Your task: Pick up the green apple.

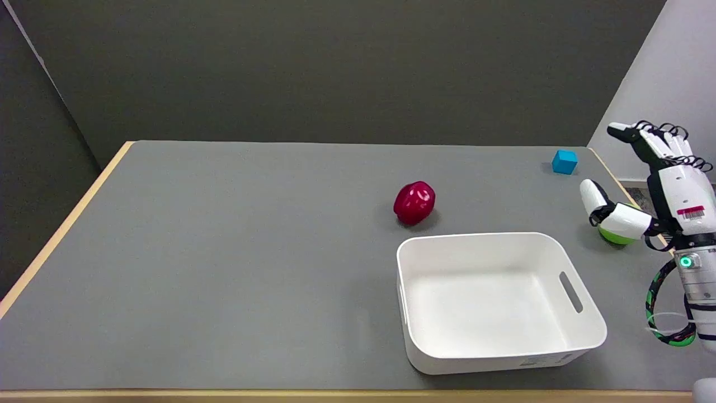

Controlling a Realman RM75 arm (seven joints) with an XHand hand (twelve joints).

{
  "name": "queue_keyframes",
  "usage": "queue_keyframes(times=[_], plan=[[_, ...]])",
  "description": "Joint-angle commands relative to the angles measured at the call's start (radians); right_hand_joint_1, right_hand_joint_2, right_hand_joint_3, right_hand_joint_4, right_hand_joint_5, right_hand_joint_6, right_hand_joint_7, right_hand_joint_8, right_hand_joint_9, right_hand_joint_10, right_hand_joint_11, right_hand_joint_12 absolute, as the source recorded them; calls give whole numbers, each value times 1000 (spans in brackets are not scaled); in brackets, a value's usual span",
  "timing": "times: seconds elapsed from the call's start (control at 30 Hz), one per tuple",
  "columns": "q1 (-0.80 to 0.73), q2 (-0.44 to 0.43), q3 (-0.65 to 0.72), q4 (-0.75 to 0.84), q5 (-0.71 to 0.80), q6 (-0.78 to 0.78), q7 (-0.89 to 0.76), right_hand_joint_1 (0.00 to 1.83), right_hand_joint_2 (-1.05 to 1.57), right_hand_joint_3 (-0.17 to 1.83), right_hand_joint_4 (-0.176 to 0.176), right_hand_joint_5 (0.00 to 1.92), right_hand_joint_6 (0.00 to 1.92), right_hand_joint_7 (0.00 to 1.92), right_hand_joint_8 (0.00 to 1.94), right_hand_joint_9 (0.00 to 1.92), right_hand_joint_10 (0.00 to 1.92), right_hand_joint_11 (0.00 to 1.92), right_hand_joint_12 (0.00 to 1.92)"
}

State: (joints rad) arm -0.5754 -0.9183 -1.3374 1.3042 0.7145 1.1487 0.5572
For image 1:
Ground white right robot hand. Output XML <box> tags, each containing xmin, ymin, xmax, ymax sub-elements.
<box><xmin>580</xmin><ymin>120</ymin><xmax>716</xmax><ymax>251</ymax></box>

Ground red apple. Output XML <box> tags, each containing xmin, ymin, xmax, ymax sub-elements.
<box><xmin>393</xmin><ymin>181</ymin><xmax>436</xmax><ymax>226</ymax></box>

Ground blue cube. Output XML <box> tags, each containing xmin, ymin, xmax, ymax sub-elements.
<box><xmin>552</xmin><ymin>149</ymin><xmax>578</xmax><ymax>175</ymax></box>

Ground white plastic bin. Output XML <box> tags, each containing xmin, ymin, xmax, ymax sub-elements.
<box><xmin>396</xmin><ymin>232</ymin><xmax>608</xmax><ymax>376</ymax></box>

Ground black green arm cable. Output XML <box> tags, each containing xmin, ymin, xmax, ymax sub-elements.
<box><xmin>645</xmin><ymin>259</ymin><xmax>698</xmax><ymax>348</ymax></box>

